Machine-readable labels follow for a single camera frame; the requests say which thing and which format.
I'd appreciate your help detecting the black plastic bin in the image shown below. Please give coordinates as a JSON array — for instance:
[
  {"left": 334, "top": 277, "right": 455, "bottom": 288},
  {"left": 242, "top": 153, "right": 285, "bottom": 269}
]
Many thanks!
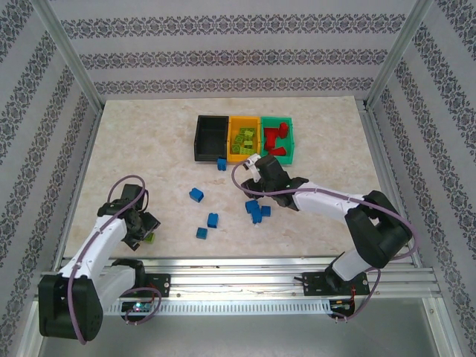
[{"left": 193, "top": 114, "right": 230, "bottom": 163}]

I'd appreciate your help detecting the slotted metal cable duct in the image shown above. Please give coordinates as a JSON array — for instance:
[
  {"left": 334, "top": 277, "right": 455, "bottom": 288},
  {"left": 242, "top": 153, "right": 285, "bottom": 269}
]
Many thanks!
[{"left": 50, "top": 299, "right": 332, "bottom": 316}]

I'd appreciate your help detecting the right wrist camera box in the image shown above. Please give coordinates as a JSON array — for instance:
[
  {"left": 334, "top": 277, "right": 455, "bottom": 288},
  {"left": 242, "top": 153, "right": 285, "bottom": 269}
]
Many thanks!
[{"left": 243, "top": 154, "right": 263, "bottom": 187}]

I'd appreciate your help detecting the aluminum side rail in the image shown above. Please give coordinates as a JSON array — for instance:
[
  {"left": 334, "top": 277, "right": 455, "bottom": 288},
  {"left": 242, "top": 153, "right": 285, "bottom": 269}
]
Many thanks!
[
  {"left": 51, "top": 106, "right": 107, "bottom": 263},
  {"left": 358, "top": 100, "right": 423, "bottom": 266}
]

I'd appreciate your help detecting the aluminum base rail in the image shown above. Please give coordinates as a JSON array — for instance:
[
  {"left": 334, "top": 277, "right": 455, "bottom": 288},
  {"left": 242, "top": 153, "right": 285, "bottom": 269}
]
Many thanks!
[{"left": 35, "top": 255, "right": 443, "bottom": 303}]

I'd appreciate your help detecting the green plastic bin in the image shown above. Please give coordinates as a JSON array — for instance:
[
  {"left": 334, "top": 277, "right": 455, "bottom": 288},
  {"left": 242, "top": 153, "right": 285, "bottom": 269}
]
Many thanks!
[{"left": 259, "top": 115, "right": 295, "bottom": 165}]

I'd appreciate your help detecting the yellow plastic bin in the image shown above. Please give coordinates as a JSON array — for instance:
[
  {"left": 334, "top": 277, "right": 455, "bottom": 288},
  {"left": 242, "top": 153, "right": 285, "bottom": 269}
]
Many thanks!
[{"left": 226, "top": 115, "right": 262, "bottom": 164}]

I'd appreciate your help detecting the sheet metal shelf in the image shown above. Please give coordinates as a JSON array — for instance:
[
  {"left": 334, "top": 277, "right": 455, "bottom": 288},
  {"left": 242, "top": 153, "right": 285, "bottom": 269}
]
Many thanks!
[{"left": 22, "top": 300, "right": 460, "bottom": 357}]

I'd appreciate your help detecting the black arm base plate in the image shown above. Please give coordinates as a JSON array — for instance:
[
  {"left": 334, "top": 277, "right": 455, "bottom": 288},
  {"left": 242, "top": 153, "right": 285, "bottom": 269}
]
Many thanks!
[
  {"left": 104, "top": 273, "right": 171, "bottom": 298},
  {"left": 303, "top": 271, "right": 371, "bottom": 298}
]

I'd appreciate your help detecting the aluminum frame post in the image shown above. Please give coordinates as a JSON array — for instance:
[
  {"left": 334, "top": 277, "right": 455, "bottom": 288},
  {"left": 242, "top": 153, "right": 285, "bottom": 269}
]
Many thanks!
[
  {"left": 366, "top": 0, "right": 443, "bottom": 111},
  {"left": 31, "top": 0, "right": 105, "bottom": 112}
]

